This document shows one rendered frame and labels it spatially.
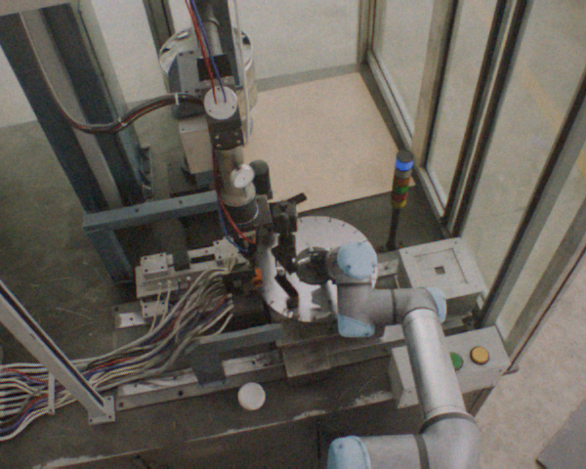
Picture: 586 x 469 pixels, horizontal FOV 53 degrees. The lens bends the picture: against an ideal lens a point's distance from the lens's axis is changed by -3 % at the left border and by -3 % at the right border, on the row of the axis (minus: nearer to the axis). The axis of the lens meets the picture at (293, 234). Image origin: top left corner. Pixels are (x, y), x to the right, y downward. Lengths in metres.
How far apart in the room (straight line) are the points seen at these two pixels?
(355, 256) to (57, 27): 0.91
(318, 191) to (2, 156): 1.19
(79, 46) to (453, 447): 1.26
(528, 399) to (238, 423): 1.32
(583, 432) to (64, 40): 2.22
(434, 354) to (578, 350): 1.66
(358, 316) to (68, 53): 0.98
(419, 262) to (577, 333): 1.23
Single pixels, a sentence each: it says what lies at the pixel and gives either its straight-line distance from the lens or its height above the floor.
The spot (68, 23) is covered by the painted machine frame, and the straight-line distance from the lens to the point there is 1.60.
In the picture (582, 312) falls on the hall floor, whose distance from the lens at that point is 2.82.
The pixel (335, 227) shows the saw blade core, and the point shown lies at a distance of 1.66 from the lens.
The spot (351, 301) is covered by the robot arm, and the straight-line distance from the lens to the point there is 1.22.
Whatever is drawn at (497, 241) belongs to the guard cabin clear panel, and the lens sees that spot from 1.60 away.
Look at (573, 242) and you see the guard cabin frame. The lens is 1.23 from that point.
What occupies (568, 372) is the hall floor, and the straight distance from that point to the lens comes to 2.67.
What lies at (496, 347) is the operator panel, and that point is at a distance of 1.60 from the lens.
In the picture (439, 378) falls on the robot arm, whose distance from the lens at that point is 1.08.
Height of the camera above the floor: 2.30
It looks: 55 degrees down
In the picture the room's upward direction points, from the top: 5 degrees counter-clockwise
